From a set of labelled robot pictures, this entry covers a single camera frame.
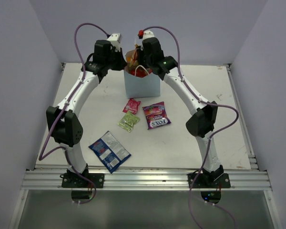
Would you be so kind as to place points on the red gummy candy bag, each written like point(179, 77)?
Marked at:
point(140, 72)

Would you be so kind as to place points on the aluminium rail frame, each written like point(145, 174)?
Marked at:
point(150, 189)

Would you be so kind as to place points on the red small snack packet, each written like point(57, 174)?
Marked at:
point(132, 106)

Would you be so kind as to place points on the purple Fox's candy bag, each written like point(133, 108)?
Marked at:
point(156, 115)

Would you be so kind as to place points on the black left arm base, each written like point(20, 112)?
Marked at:
point(83, 180)

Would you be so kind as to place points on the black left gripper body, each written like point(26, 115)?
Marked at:
point(114, 61)

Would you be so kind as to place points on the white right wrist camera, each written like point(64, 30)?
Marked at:
point(146, 34)

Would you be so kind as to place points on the green small snack packet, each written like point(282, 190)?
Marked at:
point(128, 121)

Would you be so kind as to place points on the light blue paper bag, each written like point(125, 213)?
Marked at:
point(136, 87)

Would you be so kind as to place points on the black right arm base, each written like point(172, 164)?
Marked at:
point(205, 181)

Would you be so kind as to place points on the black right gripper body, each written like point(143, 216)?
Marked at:
point(144, 60)

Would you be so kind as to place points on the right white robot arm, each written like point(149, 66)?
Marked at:
point(203, 116)

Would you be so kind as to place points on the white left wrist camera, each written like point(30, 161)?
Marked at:
point(115, 39)

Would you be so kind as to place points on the orange Fox's candy bag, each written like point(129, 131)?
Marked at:
point(132, 58)

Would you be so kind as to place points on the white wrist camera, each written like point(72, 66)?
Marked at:
point(146, 34)
point(115, 39)

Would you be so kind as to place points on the blue white snack bag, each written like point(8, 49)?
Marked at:
point(110, 152)

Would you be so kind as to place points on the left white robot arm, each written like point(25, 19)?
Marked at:
point(63, 119)

